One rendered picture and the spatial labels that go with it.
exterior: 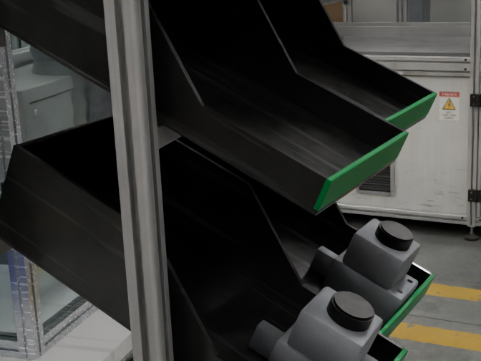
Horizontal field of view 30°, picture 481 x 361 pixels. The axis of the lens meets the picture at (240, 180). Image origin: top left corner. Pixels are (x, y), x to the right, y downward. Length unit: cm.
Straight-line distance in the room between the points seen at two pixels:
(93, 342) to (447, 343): 214
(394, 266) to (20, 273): 84
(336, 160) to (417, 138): 396
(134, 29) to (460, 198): 409
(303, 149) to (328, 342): 12
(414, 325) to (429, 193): 113
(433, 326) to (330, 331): 305
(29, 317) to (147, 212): 95
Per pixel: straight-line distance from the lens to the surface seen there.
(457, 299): 388
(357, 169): 54
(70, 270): 62
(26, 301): 146
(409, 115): 71
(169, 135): 56
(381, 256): 72
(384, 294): 73
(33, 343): 149
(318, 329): 58
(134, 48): 51
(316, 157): 57
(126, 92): 52
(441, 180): 455
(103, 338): 155
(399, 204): 465
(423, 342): 349
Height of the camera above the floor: 150
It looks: 15 degrees down
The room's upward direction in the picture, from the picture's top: 3 degrees counter-clockwise
